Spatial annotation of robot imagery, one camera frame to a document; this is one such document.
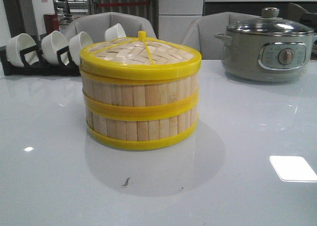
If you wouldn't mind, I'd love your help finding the red cylinder container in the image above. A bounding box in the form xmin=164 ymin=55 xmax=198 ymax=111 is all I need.
xmin=43 ymin=13 xmax=59 ymax=35

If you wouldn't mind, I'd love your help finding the grey chair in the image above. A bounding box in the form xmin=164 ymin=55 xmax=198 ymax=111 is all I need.
xmin=62 ymin=12 xmax=156 ymax=43
xmin=181 ymin=12 xmax=256 ymax=60

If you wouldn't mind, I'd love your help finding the woven bamboo steamer lid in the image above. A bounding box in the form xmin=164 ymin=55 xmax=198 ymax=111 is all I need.
xmin=80 ymin=31 xmax=202 ymax=82

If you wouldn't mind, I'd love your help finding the grey chair right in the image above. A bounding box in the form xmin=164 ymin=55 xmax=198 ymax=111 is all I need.
xmin=181 ymin=12 xmax=256 ymax=60

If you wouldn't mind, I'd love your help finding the grey-green electric cooking pot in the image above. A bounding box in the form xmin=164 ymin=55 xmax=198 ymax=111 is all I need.
xmin=215 ymin=31 xmax=317 ymax=82

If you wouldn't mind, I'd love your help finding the glass pot lid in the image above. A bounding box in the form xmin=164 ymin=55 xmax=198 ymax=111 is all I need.
xmin=227 ymin=7 xmax=314 ymax=36

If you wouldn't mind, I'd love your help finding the white bowl far left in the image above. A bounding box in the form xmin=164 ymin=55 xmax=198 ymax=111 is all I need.
xmin=6 ymin=33 xmax=36 ymax=67

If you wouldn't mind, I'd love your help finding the white bowl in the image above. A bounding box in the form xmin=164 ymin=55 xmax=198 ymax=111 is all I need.
xmin=105 ymin=23 xmax=126 ymax=41
xmin=69 ymin=32 xmax=93 ymax=66
xmin=41 ymin=31 xmax=68 ymax=65
xmin=6 ymin=33 xmax=36 ymax=67

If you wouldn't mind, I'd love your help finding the bamboo steamer tier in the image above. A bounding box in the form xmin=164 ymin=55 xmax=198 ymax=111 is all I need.
xmin=81 ymin=71 xmax=199 ymax=120
xmin=86 ymin=106 xmax=198 ymax=151

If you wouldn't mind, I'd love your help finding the white cabinet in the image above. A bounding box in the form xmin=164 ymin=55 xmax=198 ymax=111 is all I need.
xmin=158 ymin=0 xmax=204 ymax=43

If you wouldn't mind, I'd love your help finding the black dish rack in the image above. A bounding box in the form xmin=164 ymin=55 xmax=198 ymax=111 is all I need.
xmin=0 ymin=45 xmax=80 ymax=76

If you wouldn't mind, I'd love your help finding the grey chair left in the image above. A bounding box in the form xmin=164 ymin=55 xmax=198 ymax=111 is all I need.
xmin=62 ymin=12 xmax=156 ymax=43

